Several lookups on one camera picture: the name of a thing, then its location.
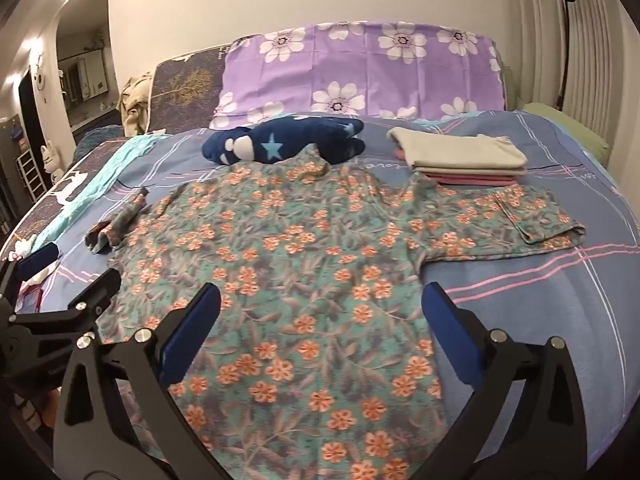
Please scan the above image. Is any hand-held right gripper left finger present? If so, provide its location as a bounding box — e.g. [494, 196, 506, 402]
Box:
[52, 282, 236, 480]

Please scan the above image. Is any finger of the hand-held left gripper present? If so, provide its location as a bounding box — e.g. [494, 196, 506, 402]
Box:
[10, 267, 123, 348]
[0, 241, 61, 313]

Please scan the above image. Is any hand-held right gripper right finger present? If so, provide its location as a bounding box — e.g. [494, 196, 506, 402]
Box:
[421, 282, 588, 480]

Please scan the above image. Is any green orange floral shirt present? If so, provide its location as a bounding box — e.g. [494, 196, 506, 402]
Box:
[85, 145, 587, 480]

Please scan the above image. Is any dark deer print mattress cover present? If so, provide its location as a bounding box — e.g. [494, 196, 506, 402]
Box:
[0, 139, 128, 257]

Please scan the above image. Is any white rack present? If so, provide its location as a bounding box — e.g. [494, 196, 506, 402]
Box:
[15, 151, 50, 200]

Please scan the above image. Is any blue plaid bed sheet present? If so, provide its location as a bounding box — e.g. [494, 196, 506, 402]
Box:
[20, 109, 640, 480]

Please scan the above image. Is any teal cloth strip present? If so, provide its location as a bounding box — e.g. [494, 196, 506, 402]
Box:
[32, 134, 170, 253]

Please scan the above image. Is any dark blue knitted blanket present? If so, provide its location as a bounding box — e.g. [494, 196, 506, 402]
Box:
[74, 124, 127, 157]

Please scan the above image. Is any folded pink cloth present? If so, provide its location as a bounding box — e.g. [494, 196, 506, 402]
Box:
[394, 147, 521, 189]

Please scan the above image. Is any beige clothing pile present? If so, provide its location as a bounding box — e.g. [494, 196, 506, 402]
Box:
[117, 72, 154, 137]

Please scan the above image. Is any folded beige cloth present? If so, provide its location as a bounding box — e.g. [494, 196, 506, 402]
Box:
[387, 126, 529, 176]

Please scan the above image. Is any navy star print plush garment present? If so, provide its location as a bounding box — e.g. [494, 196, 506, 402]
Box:
[201, 116, 366, 167]

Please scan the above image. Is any dark tree print cushion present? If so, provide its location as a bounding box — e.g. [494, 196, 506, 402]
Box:
[149, 50, 232, 134]

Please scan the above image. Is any green blanket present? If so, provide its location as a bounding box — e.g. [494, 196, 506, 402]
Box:
[522, 102, 611, 162]

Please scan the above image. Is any purple floral pillow cover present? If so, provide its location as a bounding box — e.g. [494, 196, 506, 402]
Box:
[210, 21, 507, 130]

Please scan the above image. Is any white pleated curtain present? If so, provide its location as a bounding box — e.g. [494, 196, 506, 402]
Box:
[520, 0, 638, 143]

